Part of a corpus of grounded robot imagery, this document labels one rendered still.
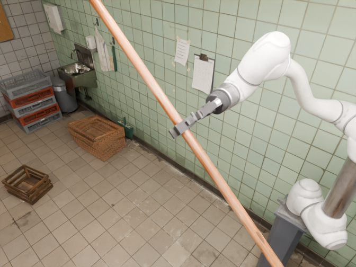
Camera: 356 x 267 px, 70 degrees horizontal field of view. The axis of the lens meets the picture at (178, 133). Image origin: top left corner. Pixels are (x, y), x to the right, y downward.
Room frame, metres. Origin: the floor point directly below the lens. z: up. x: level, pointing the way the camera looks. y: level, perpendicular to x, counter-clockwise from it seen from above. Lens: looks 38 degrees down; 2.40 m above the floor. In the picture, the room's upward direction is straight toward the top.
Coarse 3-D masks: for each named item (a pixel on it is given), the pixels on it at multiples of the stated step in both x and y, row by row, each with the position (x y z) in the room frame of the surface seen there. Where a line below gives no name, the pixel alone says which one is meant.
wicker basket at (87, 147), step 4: (72, 136) 2.70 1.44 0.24; (76, 140) 2.69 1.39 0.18; (80, 140) 2.58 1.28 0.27; (80, 144) 2.68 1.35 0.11; (84, 144) 2.56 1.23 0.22; (84, 148) 2.67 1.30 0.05; (88, 148) 2.55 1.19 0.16; (92, 148) 2.43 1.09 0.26; (120, 148) 2.69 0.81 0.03; (88, 152) 2.64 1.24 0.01; (92, 152) 2.54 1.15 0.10; (108, 152) 2.52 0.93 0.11; (116, 152) 2.62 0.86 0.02; (96, 156) 2.52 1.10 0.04; (100, 156) 2.42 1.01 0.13; (104, 156) 2.47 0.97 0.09; (108, 156) 2.51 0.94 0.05; (104, 160) 2.46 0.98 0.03
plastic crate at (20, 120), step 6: (36, 108) 3.53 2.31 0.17; (48, 108) 3.36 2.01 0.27; (54, 108) 3.42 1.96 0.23; (12, 114) 3.28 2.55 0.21; (30, 114) 3.16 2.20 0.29; (36, 114) 3.22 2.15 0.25; (42, 114) 3.28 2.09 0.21; (48, 114) 3.34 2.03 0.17; (18, 120) 3.16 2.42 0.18; (24, 120) 3.18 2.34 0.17; (30, 120) 3.19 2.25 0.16; (36, 120) 3.20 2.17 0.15
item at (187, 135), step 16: (96, 0) 0.84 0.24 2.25; (112, 32) 0.78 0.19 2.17; (128, 48) 0.75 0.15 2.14; (144, 64) 0.73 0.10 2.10; (144, 80) 0.70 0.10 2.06; (160, 96) 0.66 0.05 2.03; (176, 112) 0.64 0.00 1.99; (192, 144) 0.57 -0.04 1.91; (208, 160) 0.55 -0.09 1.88; (224, 192) 0.49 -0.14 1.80; (240, 208) 0.46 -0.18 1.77; (256, 240) 0.40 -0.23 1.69; (272, 256) 0.37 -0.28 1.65
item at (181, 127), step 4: (184, 120) 0.62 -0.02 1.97; (176, 124) 0.59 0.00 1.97; (180, 124) 0.60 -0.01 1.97; (184, 124) 0.60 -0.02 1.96; (192, 124) 0.62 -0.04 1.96; (176, 128) 0.59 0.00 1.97; (180, 128) 0.59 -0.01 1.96; (184, 128) 0.59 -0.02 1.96; (188, 128) 0.60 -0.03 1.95; (180, 132) 0.58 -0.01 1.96
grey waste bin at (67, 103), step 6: (54, 78) 3.81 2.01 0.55; (54, 84) 3.61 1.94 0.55; (60, 84) 3.63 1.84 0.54; (54, 90) 3.62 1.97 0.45; (60, 90) 3.62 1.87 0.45; (60, 96) 3.62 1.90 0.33; (66, 96) 3.65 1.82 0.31; (60, 102) 3.62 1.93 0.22; (66, 102) 3.63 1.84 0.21; (72, 102) 3.69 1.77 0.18; (60, 108) 3.62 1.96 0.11; (66, 108) 3.62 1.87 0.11; (72, 108) 3.67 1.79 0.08
